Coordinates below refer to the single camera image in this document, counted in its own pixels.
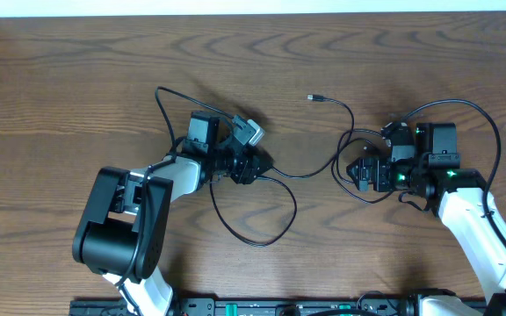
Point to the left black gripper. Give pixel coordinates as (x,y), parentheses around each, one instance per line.
(248,168)

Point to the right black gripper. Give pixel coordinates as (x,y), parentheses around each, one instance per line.
(380,165)

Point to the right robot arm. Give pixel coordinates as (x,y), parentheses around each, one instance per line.
(424,162)

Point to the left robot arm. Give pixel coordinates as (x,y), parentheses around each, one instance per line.
(121,232)

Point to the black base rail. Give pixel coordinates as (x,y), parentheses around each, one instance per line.
(372,301)

